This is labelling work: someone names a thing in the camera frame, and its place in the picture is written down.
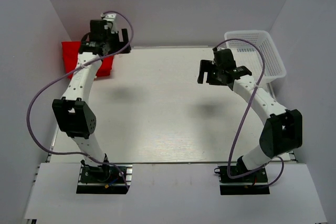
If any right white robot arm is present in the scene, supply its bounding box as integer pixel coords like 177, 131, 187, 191
197, 49, 303, 182

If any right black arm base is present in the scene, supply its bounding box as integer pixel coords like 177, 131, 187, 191
214, 165, 270, 196

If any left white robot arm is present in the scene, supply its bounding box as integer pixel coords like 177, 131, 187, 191
52, 13, 130, 182

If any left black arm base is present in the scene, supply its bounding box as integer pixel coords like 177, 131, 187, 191
76, 165, 133, 195

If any folded red t shirt stack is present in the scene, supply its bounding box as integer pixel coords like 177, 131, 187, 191
61, 41, 114, 77

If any white plastic basket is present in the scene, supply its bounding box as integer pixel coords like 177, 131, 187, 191
224, 30, 287, 86

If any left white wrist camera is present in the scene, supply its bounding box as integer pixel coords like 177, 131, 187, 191
100, 12, 118, 34

